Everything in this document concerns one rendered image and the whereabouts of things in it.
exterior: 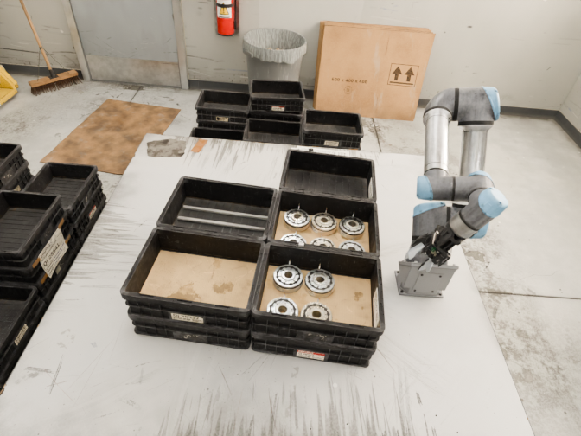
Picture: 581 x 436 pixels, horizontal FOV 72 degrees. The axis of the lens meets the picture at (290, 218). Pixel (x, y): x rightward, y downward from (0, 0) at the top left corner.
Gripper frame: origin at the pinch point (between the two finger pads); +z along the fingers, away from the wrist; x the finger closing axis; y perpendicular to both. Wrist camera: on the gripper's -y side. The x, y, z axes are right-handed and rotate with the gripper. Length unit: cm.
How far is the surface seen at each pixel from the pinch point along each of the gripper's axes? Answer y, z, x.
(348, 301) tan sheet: 13.7, 19.9, -8.7
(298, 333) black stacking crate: 33.9, 23.9, -18.2
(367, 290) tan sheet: 6.3, 17.5, -5.0
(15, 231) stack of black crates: 18, 114, -142
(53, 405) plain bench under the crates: 76, 65, -64
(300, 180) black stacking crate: -40, 31, -48
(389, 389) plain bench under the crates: 29.1, 25.1, 16.6
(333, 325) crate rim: 32.5, 13.0, -12.7
